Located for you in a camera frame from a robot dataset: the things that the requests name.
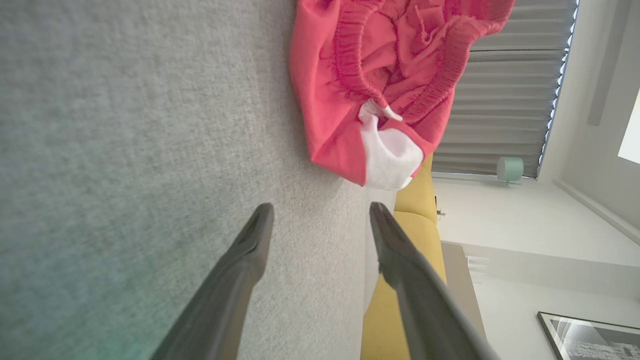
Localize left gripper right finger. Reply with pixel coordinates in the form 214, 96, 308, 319
369, 202, 502, 360

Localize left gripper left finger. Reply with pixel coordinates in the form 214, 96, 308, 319
150, 202, 275, 360

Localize yellow sofa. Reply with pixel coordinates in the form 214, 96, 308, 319
360, 152, 448, 360

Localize mint green cylinder lamp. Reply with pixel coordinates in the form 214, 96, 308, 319
496, 156, 525, 185

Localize black framed picture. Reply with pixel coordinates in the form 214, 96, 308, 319
536, 311, 640, 360

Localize grey fabric sofa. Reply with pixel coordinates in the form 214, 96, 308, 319
0, 0, 398, 360

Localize red shorts with white trim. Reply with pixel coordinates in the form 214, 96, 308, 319
289, 0, 516, 191

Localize grey window blind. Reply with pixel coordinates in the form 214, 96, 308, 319
431, 0, 580, 178

